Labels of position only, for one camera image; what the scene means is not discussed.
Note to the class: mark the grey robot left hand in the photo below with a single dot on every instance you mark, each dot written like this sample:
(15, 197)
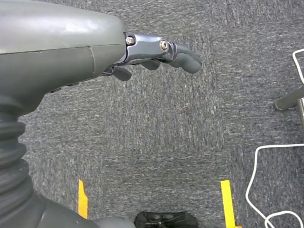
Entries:
(59, 47)

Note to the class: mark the stainless steel workbench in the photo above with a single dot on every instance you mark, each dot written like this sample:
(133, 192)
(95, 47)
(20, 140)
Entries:
(290, 99)

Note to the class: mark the black robot left foot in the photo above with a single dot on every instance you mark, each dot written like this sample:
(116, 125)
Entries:
(166, 220)

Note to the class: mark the yellow floor tape outline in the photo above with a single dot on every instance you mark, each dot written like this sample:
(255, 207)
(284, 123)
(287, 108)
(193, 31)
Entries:
(227, 204)

